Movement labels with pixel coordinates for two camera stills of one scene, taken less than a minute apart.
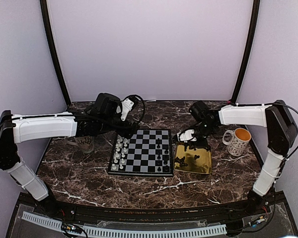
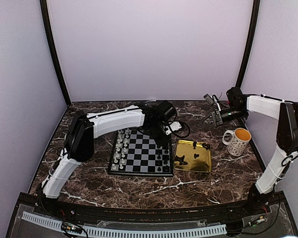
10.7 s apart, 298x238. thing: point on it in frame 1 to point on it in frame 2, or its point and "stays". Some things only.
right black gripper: x=203 y=144 to x=216 y=118
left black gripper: x=128 y=130 to x=160 y=143
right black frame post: x=252 y=37 stays
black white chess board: x=148 y=152 stays
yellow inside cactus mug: x=237 y=141 stays
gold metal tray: x=197 y=161 stays
